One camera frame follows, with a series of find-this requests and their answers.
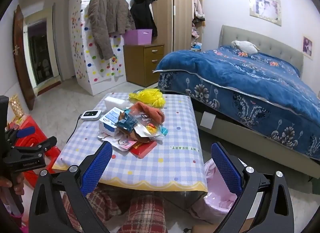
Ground red envelope packet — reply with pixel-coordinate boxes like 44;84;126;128
129;141;157;159

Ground blue snack wrapper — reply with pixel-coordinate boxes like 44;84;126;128
116;109;138;132

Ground white tissue pack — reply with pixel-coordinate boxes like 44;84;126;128
104;96;133;110

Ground orange fuzzy sock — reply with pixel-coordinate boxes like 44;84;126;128
130;102;165;124

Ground pink lined trash bin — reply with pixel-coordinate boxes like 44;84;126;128
189;159;237;223

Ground person's left hand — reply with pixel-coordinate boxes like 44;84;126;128
0;173;24;202

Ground cardboard sheet on floor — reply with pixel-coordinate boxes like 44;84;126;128
191;217;256;233

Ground plaid pajama legs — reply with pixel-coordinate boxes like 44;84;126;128
62;187;168;233

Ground white digital timer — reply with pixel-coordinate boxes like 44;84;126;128
80;110;102;121

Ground checkered tablecloth table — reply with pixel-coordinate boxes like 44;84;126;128
53;94;208;192

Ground blue floral bed blanket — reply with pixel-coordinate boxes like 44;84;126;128
155;46;319;159

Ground polka dot white cabinet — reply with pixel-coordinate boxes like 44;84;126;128
69;0;126;96

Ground brown wooden door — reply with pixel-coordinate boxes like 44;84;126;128
12;5;35;110

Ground brown drawer cabinet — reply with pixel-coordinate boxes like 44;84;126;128
123;44;164;87

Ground white pillow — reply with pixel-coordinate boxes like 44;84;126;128
231;40;260;54

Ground brown quilted jacket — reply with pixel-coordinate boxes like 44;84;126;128
87;0;136;60

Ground purple storage box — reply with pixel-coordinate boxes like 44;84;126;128
124;29;152;45

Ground black coat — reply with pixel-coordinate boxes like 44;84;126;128
130;0;158;37

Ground wooden wardrobe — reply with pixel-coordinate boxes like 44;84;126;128
152;0;205;54

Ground grey upholstered bed frame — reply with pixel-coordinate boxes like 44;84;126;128
195;25;319;179

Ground small purple wall picture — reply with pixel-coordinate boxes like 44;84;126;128
302;36;312;59

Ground large wall poster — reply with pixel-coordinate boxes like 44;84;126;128
249;0;282;26

